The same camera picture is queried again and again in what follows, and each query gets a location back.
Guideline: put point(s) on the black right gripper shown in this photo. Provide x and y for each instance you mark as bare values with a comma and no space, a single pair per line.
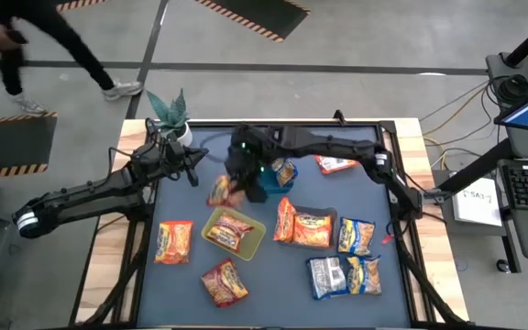
248,156

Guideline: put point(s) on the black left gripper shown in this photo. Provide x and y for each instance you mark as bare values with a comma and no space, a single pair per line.
168,160

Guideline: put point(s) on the red beef ramen pack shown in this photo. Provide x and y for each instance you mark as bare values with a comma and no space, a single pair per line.
229,231
220,192
223,282

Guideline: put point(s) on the blue soy sauce ramen pack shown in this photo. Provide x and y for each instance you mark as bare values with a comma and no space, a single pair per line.
365,275
356,236
326,277
286,172

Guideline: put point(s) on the orange chicken ramen pack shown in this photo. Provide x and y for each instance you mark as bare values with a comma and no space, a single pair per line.
173,242
284,220
312,230
335,164

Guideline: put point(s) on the yellow-green plastic bin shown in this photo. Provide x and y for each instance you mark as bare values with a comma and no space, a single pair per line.
255,240

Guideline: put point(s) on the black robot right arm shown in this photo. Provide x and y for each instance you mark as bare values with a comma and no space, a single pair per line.
337,144

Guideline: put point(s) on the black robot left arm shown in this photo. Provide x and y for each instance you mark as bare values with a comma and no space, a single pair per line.
85,197

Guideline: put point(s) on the blue plastic bin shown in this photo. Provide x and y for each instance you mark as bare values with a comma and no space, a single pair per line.
273,186

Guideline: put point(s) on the green plant in white pot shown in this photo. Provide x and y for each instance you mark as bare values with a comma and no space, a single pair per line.
172,117

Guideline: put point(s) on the dark smoky plastic bin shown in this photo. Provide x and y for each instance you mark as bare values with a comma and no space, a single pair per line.
314,209

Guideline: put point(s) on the person's white shoe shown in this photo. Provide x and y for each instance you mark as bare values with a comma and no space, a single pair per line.
122,89
28,105

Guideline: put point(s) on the small red tag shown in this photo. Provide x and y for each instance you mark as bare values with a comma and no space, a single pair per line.
387,238

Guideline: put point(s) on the black hazard-striped floor mat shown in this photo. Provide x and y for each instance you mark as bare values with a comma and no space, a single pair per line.
264,14
12,142
76,5

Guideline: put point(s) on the person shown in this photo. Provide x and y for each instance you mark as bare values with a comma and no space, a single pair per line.
62,32

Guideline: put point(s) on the black phone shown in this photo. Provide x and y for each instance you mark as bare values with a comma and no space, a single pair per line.
16,36

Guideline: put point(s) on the black support bar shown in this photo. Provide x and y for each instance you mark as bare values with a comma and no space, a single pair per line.
475,167

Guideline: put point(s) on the white paper sheet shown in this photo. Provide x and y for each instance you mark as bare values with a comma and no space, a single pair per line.
477,204

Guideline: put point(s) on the black caster wheel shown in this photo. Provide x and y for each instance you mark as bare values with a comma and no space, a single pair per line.
503,266

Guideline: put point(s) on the black frame clamp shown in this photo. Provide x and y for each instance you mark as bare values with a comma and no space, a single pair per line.
337,117

